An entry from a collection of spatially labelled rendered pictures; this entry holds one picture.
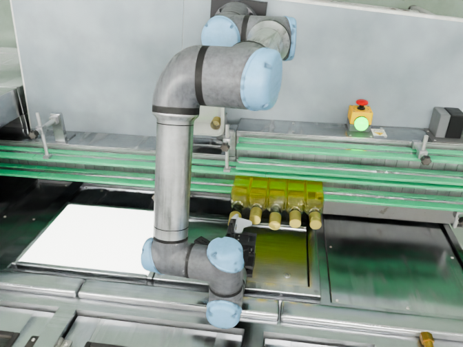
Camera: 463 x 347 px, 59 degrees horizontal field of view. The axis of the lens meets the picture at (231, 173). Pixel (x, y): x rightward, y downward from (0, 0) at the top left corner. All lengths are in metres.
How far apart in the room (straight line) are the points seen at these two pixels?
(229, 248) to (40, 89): 1.12
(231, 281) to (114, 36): 0.98
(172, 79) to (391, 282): 0.88
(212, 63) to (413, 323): 0.81
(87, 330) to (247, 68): 0.78
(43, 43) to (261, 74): 1.07
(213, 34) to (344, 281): 0.80
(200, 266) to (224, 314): 0.12
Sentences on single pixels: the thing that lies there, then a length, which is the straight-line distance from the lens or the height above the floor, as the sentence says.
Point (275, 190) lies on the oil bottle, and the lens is 1.30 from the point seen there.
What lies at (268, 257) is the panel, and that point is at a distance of 1.27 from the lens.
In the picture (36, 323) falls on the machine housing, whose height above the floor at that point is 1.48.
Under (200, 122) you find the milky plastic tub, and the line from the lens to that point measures 1.52.
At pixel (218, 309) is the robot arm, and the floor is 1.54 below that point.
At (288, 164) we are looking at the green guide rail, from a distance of 1.39.
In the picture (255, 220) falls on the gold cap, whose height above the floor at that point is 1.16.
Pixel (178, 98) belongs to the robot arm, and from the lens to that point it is 0.80.
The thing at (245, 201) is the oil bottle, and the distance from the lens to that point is 1.27.
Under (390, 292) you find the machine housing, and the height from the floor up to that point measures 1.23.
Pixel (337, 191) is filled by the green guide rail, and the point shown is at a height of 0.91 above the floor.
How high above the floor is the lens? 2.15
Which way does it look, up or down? 60 degrees down
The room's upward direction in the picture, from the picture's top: 164 degrees counter-clockwise
